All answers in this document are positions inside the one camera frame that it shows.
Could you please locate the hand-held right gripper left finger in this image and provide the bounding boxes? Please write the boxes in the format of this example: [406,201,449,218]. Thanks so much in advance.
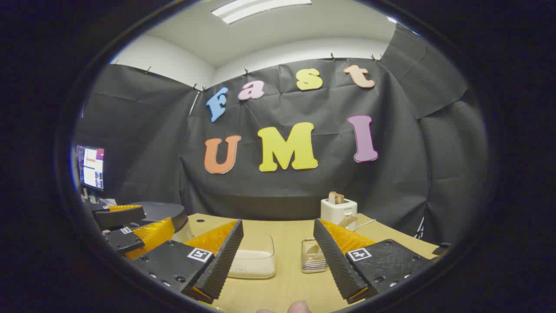
[129,220,245,305]

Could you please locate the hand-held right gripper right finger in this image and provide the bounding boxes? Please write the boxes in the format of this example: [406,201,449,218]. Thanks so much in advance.
[313,218,439,305]

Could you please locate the metal wire chopstick holder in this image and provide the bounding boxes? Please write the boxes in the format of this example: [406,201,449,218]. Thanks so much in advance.
[301,238,328,273]

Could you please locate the white rice grains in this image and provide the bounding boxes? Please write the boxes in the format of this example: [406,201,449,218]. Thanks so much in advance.
[229,256,275,279]

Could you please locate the wooden spoon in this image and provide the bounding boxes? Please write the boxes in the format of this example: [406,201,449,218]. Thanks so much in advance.
[304,215,359,266]

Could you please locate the black silver rice cooker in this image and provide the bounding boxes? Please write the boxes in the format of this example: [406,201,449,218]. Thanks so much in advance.
[126,201,195,244]

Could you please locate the clear plastic container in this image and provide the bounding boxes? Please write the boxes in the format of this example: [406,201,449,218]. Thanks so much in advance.
[226,234,277,280]

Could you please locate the white toaster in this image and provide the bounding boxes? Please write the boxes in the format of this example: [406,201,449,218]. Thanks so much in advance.
[321,198,358,231]

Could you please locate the computer monitor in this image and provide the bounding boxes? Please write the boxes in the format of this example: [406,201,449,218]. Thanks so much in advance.
[76,145,106,192]

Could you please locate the black backdrop cloth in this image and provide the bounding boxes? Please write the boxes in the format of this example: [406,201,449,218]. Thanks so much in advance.
[74,24,489,250]

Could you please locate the ceiling light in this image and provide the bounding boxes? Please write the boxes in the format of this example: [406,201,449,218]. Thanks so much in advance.
[212,0,312,24]

